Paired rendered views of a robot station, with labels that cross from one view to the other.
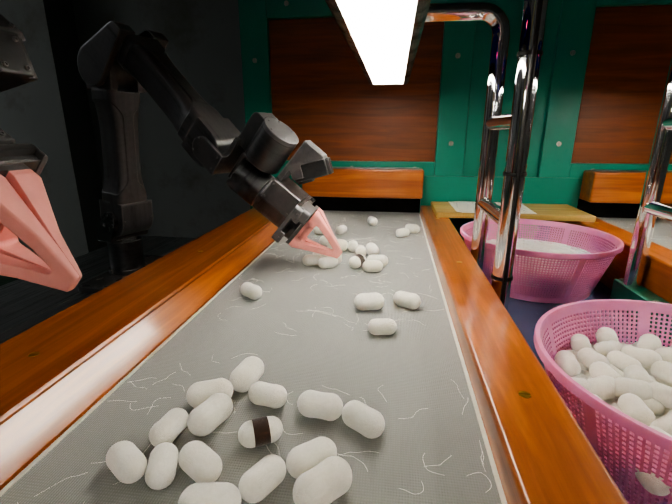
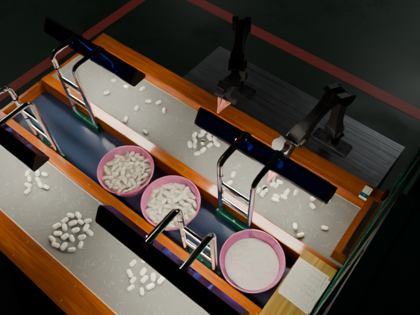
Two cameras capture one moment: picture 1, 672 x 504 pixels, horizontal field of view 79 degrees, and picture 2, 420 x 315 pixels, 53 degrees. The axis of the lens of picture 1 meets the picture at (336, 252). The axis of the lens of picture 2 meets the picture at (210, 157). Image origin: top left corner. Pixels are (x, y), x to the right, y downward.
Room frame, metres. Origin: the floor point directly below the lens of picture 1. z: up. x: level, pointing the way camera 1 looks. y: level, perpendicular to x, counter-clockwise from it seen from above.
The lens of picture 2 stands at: (0.92, -0.95, 2.42)
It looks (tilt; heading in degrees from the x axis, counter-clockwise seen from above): 56 degrees down; 123
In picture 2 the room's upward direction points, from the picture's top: 3 degrees counter-clockwise
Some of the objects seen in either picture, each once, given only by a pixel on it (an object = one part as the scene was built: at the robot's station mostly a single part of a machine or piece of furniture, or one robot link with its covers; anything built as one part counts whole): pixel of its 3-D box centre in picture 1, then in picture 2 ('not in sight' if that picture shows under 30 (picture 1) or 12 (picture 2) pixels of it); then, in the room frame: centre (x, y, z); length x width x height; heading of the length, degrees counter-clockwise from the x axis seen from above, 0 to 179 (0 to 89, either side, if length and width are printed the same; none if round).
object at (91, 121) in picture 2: not in sight; (87, 84); (-0.39, -0.01, 0.90); 0.20 x 0.19 x 0.45; 172
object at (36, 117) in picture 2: not in sight; (23, 135); (-0.44, -0.41, 0.90); 0.20 x 0.19 x 0.45; 172
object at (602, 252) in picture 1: (532, 258); (251, 263); (0.72, -0.37, 0.72); 0.27 x 0.27 x 0.10
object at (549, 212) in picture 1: (505, 210); (299, 292); (0.94, -0.40, 0.77); 0.33 x 0.15 x 0.01; 82
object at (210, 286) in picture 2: not in sight; (166, 261); (0.51, -0.62, 1.08); 0.62 x 0.08 x 0.07; 172
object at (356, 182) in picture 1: (362, 182); (356, 229); (1.03, -0.07, 0.83); 0.30 x 0.06 x 0.07; 82
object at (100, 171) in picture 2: not in sight; (127, 174); (0.01, -0.27, 0.72); 0.27 x 0.27 x 0.10
